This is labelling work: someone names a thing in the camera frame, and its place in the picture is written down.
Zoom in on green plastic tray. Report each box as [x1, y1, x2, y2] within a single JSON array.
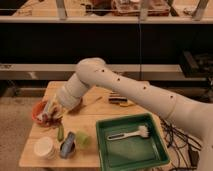
[[96, 113, 170, 171]]

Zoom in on light green plastic cup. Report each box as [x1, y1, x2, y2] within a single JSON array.
[[75, 131, 91, 150]]

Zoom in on wooden table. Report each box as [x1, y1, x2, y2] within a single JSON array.
[[18, 80, 173, 169]]

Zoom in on black cables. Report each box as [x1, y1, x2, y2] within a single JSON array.
[[159, 115, 204, 169]]

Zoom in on yellow banana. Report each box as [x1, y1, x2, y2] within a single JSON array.
[[119, 101, 135, 107]]

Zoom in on blue grey can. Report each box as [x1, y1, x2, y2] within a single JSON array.
[[59, 132, 75, 159]]

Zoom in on orange plastic bowl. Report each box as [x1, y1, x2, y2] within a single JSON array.
[[31, 100, 62, 127]]

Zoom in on striped dark block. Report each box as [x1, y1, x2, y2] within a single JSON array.
[[108, 93, 127, 104]]

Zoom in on crumpled white blue packet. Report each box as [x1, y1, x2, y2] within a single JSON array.
[[36, 107, 48, 122]]

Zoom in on white dish brush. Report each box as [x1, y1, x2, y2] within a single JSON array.
[[107, 126, 149, 141]]

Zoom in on green cucumber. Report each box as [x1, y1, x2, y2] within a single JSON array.
[[57, 124, 64, 142]]

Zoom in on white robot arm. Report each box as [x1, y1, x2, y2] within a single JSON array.
[[56, 58, 213, 171]]

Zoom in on white paper cup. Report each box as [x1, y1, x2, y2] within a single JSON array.
[[34, 137, 55, 159]]

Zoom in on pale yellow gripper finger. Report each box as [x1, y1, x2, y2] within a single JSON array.
[[44, 96, 57, 119], [53, 106, 64, 120]]

